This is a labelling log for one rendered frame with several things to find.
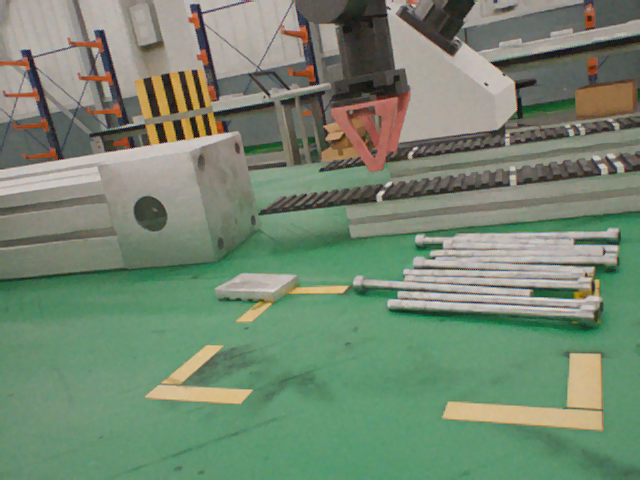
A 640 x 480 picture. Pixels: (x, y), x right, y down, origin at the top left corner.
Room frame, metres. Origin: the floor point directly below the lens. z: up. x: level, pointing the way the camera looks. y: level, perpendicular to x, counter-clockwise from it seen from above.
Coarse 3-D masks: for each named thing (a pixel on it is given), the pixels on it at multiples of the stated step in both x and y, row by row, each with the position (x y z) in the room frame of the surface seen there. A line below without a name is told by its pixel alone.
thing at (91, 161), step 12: (168, 144) 0.80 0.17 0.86; (96, 156) 0.83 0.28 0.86; (108, 156) 0.83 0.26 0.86; (120, 156) 0.74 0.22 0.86; (24, 168) 0.87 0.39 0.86; (36, 168) 0.80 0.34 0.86; (48, 168) 0.77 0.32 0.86; (60, 168) 0.76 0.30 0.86; (72, 168) 0.76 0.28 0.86; (84, 168) 0.75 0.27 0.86; (0, 180) 0.80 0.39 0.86
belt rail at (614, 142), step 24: (528, 144) 0.61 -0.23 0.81; (552, 144) 0.60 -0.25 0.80; (576, 144) 0.59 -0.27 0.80; (600, 144) 0.59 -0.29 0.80; (624, 144) 0.59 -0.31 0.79; (408, 168) 0.65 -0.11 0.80; (432, 168) 0.65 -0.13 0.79; (456, 168) 0.64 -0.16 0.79; (480, 168) 0.63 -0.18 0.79; (504, 168) 0.62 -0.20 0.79
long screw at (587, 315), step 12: (396, 300) 0.31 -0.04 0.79; (408, 300) 0.31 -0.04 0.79; (420, 300) 0.31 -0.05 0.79; (432, 312) 0.30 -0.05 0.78; (444, 312) 0.29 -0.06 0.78; (456, 312) 0.29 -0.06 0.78; (468, 312) 0.29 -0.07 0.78; (480, 312) 0.28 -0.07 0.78; (492, 312) 0.28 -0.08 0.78; (504, 312) 0.27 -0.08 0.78; (516, 312) 0.27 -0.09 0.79; (528, 312) 0.27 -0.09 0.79; (540, 312) 0.26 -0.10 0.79; (552, 312) 0.26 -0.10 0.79; (564, 312) 0.26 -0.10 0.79; (576, 312) 0.26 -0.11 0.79; (588, 312) 0.25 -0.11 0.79; (588, 324) 0.25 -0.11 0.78
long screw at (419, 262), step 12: (420, 264) 0.36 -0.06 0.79; (432, 264) 0.36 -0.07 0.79; (444, 264) 0.36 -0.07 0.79; (456, 264) 0.35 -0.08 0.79; (468, 264) 0.35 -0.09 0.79; (480, 264) 0.34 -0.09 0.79; (492, 264) 0.34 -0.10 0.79; (504, 264) 0.33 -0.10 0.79; (516, 264) 0.33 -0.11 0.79; (528, 264) 0.33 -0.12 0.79; (540, 264) 0.32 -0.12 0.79; (588, 276) 0.31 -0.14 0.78
